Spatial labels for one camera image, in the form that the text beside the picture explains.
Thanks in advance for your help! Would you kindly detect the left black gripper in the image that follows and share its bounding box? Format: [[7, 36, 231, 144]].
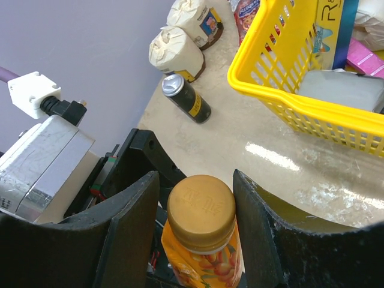
[[64, 129, 185, 287]]

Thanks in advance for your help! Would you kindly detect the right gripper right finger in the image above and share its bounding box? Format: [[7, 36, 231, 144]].
[[233, 170, 383, 287]]

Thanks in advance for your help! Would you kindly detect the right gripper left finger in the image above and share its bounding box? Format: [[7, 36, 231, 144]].
[[1, 172, 159, 287]]

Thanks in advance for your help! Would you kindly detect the gold bottle cap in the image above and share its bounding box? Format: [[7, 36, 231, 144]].
[[167, 175, 236, 254]]

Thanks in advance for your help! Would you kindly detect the small orange juice bottle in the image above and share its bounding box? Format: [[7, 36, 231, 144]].
[[161, 223, 243, 287]]

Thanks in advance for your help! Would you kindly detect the black drink can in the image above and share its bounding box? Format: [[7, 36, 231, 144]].
[[161, 74, 212, 124]]

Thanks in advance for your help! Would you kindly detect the front toilet paper roll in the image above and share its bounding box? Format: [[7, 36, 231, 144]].
[[148, 26, 205, 83]]

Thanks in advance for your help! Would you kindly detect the toilet paper roll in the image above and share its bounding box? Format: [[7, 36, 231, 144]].
[[148, 26, 205, 83], [166, 0, 224, 50]]

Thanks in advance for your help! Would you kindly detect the rear toilet paper roll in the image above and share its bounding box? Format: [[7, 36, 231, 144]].
[[166, 0, 224, 50]]

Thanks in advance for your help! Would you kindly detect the red snack bag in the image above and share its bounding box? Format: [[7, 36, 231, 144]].
[[229, 0, 260, 44]]

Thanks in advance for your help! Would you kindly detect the yellow plastic basket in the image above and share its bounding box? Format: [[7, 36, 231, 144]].
[[227, 1, 383, 157]]

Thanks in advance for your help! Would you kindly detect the purple pack in basket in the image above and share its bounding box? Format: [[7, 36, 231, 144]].
[[347, 38, 384, 78]]

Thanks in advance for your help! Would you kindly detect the blue RIO box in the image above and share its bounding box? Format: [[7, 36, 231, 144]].
[[312, 0, 359, 70]]

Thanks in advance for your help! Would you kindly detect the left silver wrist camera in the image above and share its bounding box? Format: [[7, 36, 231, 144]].
[[1, 116, 99, 224]]

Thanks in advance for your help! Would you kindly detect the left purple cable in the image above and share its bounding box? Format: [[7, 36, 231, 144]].
[[0, 66, 88, 125]]

